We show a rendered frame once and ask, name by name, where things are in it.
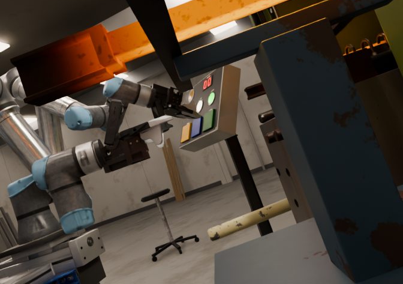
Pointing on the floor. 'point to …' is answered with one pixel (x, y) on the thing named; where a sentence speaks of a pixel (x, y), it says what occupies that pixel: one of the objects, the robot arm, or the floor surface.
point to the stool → (165, 225)
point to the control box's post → (246, 182)
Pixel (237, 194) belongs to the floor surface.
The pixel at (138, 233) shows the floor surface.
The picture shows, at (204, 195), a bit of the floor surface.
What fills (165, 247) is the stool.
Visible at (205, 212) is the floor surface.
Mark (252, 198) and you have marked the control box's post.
